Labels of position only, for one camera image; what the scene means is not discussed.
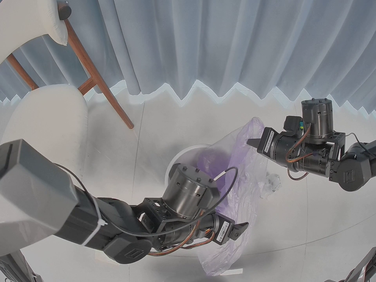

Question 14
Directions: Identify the white cushioned wooden chair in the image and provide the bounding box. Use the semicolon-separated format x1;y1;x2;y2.
0;0;135;187

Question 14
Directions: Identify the white trash bin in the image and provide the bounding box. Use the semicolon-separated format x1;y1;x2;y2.
164;144;235;205

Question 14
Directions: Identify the pale blue curtain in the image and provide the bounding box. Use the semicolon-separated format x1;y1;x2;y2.
0;0;376;117

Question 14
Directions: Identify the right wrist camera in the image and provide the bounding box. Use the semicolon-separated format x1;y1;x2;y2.
283;115;304;138

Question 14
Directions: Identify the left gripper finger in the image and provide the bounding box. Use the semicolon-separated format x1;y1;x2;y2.
230;222;250;241

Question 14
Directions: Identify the purple plastic bag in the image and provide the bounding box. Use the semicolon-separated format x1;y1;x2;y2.
195;116;269;277

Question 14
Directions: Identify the clear plastic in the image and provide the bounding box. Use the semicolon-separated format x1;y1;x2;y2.
260;172;281;201

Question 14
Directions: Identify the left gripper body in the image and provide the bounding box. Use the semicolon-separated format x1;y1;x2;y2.
188;213;236;245

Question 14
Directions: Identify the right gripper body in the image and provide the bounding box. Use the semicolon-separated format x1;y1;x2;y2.
257;127;309;170

